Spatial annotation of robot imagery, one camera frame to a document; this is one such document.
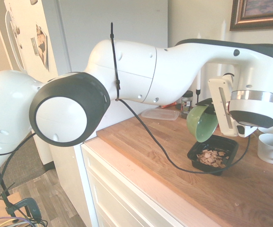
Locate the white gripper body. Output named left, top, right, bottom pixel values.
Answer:
left=208, top=77, right=238, bottom=138

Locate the green ceramic bowl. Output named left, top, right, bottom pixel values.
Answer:
left=186, top=104, right=220, bottom=143

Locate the square cereal pieces heap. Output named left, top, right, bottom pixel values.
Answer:
left=196, top=148, right=230, bottom=169

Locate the black candle holder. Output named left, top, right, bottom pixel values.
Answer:
left=194, top=88, right=203, bottom=105

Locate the dark-lidded spice jar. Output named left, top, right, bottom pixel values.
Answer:
left=180, top=90, right=194, bottom=119

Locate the white taper candle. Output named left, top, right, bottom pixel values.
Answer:
left=217, top=19, right=227, bottom=78
left=196, top=32, right=203, bottom=91

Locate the orange snack package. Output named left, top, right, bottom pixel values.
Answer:
left=160, top=102, right=179, bottom=109

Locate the black plastic food container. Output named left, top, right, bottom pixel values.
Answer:
left=186, top=135, right=239, bottom=177

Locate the clear plastic lid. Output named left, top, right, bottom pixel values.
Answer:
left=141, top=107, right=181, bottom=122

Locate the large white mug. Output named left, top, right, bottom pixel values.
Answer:
left=257, top=133, right=273, bottom=165

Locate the framed picture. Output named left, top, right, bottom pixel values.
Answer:
left=229, top=0, right=273, bottom=32

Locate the white cabinet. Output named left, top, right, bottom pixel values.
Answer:
left=80, top=136, right=223, bottom=227

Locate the white refrigerator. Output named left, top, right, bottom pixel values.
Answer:
left=0, top=0, right=169, bottom=171

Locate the large fridge photo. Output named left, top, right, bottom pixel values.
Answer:
left=35, top=23, right=50, bottom=71

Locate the small fridge photo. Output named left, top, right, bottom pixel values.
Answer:
left=30, top=36, right=39, bottom=57

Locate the grey rug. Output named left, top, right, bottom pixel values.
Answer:
left=0, top=136, right=48, bottom=197

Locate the dark teal clamp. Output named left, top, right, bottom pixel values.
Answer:
left=4, top=197, right=43, bottom=223

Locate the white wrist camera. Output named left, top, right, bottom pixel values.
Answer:
left=235, top=121, right=258, bottom=139

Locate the black cable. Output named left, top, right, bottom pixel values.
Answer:
left=0, top=97, right=252, bottom=227

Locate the coloured cable bundle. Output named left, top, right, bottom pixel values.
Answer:
left=0, top=215, right=48, bottom=227

